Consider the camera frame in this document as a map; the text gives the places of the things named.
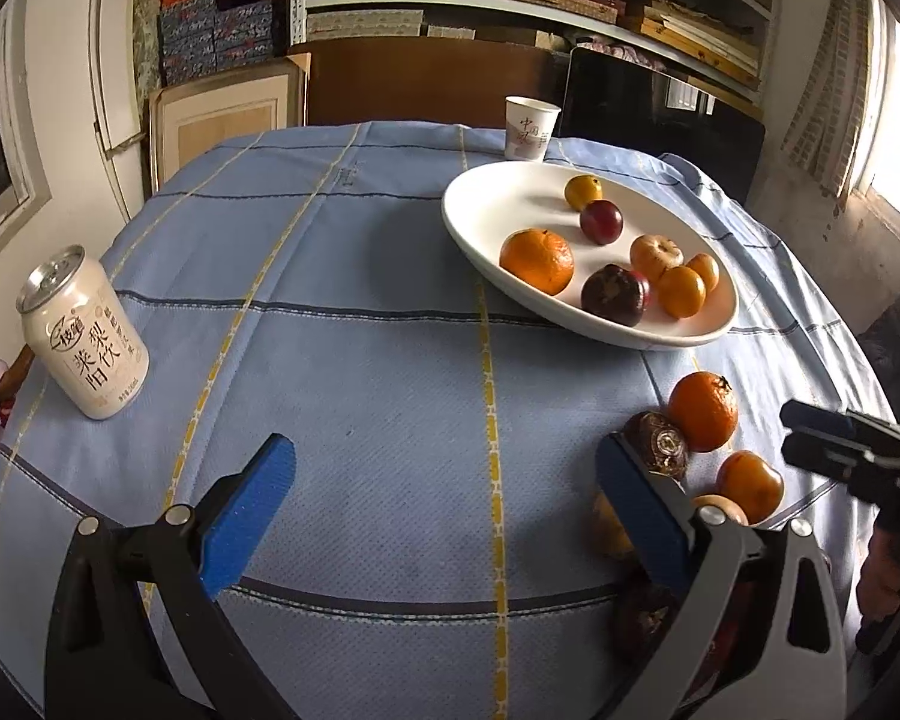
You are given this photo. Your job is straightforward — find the white framed window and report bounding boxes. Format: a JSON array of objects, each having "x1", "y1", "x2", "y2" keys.
[{"x1": 0, "y1": 0, "x2": 53, "y2": 263}]

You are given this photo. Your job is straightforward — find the white paper cup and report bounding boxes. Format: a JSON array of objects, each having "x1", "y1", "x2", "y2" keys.
[{"x1": 504, "y1": 95, "x2": 562, "y2": 164}]

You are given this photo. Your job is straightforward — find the white wall rod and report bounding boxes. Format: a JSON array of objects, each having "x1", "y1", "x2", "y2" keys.
[{"x1": 86, "y1": 0, "x2": 147, "y2": 218}]

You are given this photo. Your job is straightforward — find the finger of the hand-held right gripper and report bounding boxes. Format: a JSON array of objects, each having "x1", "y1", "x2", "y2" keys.
[
  {"x1": 780, "y1": 399, "x2": 871, "y2": 437},
  {"x1": 781, "y1": 431, "x2": 871, "y2": 485}
]

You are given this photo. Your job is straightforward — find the yellow orange round fruit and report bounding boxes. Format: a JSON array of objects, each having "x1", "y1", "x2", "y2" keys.
[
  {"x1": 716, "y1": 450, "x2": 785, "y2": 526},
  {"x1": 686, "y1": 253, "x2": 721, "y2": 293}
]

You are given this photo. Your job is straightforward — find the dark mangosteen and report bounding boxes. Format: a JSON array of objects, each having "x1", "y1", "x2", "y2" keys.
[
  {"x1": 610, "y1": 585, "x2": 680, "y2": 665},
  {"x1": 621, "y1": 411, "x2": 689, "y2": 481},
  {"x1": 580, "y1": 264, "x2": 652, "y2": 329}
]

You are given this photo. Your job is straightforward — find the tan round fruit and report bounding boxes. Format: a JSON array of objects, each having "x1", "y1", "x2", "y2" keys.
[
  {"x1": 630, "y1": 234, "x2": 685, "y2": 282},
  {"x1": 589, "y1": 491, "x2": 638, "y2": 560}
]

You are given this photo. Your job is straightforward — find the smooth small orange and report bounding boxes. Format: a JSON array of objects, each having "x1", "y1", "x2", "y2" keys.
[
  {"x1": 565, "y1": 175, "x2": 605, "y2": 212},
  {"x1": 657, "y1": 265, "x2": 707, "y2": 320}
]

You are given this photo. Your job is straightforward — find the stack of blue patterned boxes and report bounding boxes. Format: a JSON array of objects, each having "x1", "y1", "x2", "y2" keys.
[{"x1": 159, "y1": 0, "x2": 280, "y2": 87}]

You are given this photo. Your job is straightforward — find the white plate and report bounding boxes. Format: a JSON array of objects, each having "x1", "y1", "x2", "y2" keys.
[{"x1": 441, "y1": 161, "x2": 741, "y2": 351}]

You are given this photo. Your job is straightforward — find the cream beverage can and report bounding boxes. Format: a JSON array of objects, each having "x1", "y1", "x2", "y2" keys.
[{"x1": 16, "y1": 244, "x2": 151, "y2": 421}]

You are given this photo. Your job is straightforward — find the purple plum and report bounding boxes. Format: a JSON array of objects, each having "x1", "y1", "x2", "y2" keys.
[{"x1": 579, "y1": 200, "x2": 624, "y2": 246}]

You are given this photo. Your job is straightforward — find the green patterned panel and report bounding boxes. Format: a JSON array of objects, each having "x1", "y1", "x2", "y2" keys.
[{"x1": 131, "y1": 0, "x2": 164, "y2": 98}]

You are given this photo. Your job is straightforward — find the mandarin orange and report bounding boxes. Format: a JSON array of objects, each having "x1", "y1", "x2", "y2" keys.
[
  {"x1": 499, "y1": 229, "x2": 575, "y2": 297},
  {"x1": 669, "y1": 371, "x2": 740, "y2": 454}
]

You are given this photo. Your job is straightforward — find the blue checked tablecloth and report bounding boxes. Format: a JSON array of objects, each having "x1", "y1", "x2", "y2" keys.
[{"x1": 0, "y1": 120, "x2": 900, "y2": 720}]

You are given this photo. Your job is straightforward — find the person's right hand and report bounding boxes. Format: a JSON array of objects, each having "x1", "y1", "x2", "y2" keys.
[{"x1": 859, "y1": 523, "x2": 900, "y2": 620}]

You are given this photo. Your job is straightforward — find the black screen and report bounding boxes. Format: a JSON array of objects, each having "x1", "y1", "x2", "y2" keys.
[{"x1": 559, "y1": 45, "x2": 767, "y2": 203}]

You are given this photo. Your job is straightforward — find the cream picture frame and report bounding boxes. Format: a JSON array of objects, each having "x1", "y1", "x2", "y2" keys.
[{"x1": 148, "y1": 52, "x2": 312, "y2": 192}]

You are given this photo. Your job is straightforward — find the brown wooden board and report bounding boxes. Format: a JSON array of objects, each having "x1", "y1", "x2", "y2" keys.
[{"x1": 289, "y1": 37, "x2": 571, "y2": 128}]

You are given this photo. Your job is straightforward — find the pink cloth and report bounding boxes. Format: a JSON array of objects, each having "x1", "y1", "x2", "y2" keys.
[{"x1": 585, "y1": 41, "x2": 668, "y2": 68}]

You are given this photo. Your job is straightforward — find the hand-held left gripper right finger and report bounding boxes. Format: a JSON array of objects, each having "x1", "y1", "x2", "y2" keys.
[{"x1": 596, "y1": 431, "x2": 848, "y2": 720}]

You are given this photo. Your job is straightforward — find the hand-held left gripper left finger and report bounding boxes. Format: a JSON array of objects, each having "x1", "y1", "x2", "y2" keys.
[{"x1": 43, "y1": 433, "x2": 297, "y2": 720}]

